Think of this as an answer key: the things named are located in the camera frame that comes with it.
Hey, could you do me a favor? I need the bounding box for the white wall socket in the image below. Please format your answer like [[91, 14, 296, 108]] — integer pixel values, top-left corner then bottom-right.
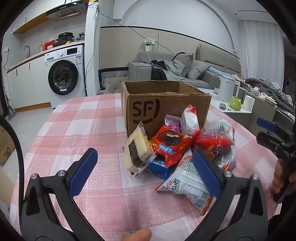
[[144, 38, 156, 52]]

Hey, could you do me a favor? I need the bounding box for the white kitchen cabinet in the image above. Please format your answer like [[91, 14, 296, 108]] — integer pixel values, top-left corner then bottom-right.
[[6, 42, 86, 110]]

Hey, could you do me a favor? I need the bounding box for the pink checkered tablecloth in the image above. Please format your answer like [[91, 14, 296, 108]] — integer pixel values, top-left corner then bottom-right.
[[9, 93, 281, 241]]

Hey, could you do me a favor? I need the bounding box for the person's left hand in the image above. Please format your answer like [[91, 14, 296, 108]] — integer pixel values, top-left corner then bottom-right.
[[122, 228, 152, 241]]

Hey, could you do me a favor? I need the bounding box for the light blue cloth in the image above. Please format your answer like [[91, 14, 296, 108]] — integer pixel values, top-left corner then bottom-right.
[[208, 67, 241, 80]]

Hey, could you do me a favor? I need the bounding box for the grey sofa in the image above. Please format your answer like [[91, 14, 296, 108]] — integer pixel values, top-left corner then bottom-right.
[[128, 43, 241, 90]]

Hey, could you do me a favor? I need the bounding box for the white washing machine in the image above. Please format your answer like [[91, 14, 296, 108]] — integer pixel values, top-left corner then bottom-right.
[[44, 44, 86, 109]]

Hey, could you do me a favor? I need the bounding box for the white cup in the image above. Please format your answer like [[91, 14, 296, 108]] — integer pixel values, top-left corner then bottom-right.
[[242, 95, 255, 112]]

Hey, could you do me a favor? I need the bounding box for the white coffee table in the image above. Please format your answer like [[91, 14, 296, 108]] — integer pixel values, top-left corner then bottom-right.
[[198, 87, 278, 137]]

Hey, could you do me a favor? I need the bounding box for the blue cookie packet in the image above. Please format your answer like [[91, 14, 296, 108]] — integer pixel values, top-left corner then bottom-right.
[[147, 156, 177, 179]]

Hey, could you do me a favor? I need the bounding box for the small white red snack packet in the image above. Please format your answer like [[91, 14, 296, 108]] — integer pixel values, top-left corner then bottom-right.
[[180, 104, 200, 136]]

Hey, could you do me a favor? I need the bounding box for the white curtain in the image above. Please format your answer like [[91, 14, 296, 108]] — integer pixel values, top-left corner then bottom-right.
[[238, 20, 286, 80]]

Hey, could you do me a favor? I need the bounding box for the red cookie packet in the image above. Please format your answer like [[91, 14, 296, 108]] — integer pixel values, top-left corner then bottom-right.
[[149, 125, 195, 168]]

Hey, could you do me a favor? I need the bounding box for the person's right hand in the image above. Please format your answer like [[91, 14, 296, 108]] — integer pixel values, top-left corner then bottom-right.
[[272, 159, 291, 194]]

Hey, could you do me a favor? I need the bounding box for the black pressure cooker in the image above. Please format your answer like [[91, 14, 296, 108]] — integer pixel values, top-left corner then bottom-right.
[[56, 32, 75, 47]]

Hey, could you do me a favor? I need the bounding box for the printed cardboard box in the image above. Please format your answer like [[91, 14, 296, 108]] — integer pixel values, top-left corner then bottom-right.
[[0, 125, 15, 165]]

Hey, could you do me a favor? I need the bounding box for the grey pillow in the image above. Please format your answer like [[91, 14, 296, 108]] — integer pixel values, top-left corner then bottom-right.
[[186, 60, 211, 80], [172, 53, 194, 77]]

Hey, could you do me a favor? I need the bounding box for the brown cardboard box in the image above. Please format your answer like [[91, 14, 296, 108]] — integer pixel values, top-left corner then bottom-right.
[[121, 81, 212, 139]]

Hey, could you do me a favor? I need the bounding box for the pink candy packet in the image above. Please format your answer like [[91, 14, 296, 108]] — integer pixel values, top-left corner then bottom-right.
[[164, 114, 182, 133]]

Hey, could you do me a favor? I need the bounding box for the black white patterned panel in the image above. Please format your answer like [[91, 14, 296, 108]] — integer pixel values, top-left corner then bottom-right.
[[98, 68, 129, 90]]

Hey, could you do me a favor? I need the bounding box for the black wall cable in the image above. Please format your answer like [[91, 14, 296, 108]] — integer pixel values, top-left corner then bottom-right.
[[96, 5, 185, 58]]

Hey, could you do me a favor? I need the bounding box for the large white snack packet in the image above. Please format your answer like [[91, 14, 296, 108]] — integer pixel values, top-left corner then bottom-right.
[[155, 148, 223, 216]]

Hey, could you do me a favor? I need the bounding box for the green cup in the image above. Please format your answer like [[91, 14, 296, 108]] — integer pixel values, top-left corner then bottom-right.
[[230, 96, 242, 111]]

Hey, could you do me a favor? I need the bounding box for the thick black cable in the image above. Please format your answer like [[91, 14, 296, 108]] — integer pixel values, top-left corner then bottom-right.
[[0, 116, 25, 193]]

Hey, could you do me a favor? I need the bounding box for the pile of clothes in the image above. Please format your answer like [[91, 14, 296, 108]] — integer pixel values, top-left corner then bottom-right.
[[245, 77, 296, 123]]

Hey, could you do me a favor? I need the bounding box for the white electric kettle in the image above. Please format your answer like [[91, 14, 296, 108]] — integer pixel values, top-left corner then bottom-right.
[[217, 75, 241, 104]]

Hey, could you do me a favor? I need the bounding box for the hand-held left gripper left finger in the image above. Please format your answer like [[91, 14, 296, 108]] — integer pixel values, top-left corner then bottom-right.
[[20, 148, 104, 241]]

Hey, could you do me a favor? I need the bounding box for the clear cracker packet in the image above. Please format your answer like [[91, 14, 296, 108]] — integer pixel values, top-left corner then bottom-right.
[[122, 122, 158, 179]]

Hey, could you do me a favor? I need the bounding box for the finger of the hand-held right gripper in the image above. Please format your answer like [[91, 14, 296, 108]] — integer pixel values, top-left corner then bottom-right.
[[256, 131, 287, 160], [257, 118, 296, 139]]

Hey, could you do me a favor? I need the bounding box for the red crinkled snack packet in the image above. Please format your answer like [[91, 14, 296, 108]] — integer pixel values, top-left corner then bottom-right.
[[193, 119, 237, 173]]

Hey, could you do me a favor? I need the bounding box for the dark clothes heap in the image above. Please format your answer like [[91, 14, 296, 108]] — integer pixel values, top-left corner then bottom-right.
[[150, 60, 183, 81]]

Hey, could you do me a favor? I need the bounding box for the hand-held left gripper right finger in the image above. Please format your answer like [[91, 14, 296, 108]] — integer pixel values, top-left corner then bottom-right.
[[192, 150, 270, 241]]

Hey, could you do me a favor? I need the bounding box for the range hood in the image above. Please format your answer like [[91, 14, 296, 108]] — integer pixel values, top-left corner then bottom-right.
[[46, 0, 87, 22]]

